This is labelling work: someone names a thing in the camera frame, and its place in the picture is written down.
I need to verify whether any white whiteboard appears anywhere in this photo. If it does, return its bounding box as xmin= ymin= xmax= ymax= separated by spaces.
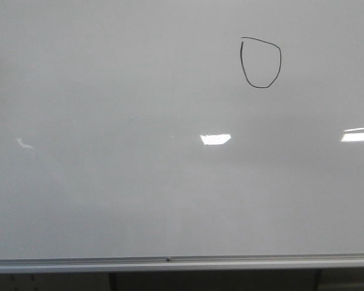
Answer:
xmin=0 ymin=1 xmax=364 ymax=273

